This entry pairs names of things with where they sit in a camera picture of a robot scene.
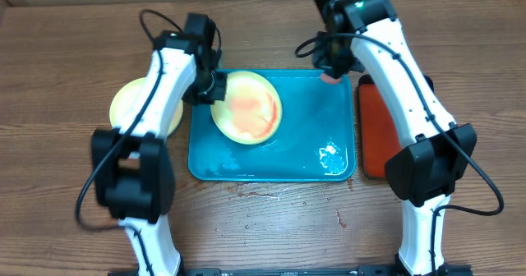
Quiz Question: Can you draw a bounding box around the green and orange sponge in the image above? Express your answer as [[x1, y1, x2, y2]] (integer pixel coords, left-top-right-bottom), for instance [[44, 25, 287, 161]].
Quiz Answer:
[[321, 73, 342, 85]]

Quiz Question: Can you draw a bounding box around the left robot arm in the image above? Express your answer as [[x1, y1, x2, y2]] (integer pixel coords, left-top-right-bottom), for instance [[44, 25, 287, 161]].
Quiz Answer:
[[75, 13, 227, 275]]

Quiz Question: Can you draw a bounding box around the black tray with red liquid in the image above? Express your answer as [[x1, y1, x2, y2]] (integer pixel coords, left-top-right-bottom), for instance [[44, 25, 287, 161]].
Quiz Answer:
[[358, 74, 435, 180]]

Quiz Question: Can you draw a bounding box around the yellow-green plate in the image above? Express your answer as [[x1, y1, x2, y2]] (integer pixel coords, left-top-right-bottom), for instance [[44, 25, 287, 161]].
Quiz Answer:
[[109, 77, 183, 136], [210, 71, 283, 145]]

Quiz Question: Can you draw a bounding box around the teal plastic tray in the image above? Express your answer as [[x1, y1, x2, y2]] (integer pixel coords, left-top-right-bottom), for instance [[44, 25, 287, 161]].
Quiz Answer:
[[188, 69, 357, 182]]

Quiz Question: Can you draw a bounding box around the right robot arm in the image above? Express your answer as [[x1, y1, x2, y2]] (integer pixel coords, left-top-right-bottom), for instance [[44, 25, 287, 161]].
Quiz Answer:
[[312, 0, 477, 275]]

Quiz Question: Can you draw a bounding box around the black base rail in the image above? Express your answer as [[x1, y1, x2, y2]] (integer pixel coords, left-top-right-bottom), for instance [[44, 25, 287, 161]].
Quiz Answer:
[[108, 264, 473, 276]]

